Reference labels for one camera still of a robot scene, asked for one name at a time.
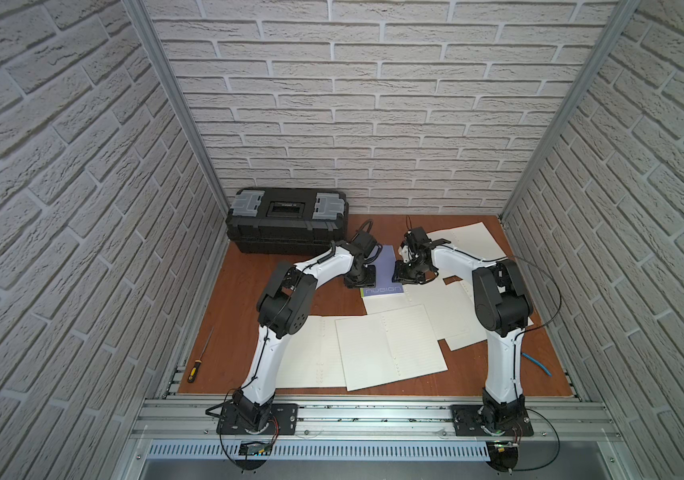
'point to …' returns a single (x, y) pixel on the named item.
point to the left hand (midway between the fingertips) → (374, 281)
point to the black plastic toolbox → (278, 220)
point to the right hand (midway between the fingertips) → (400, 278)
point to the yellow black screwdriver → (193, 373)
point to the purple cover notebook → (384, 273)
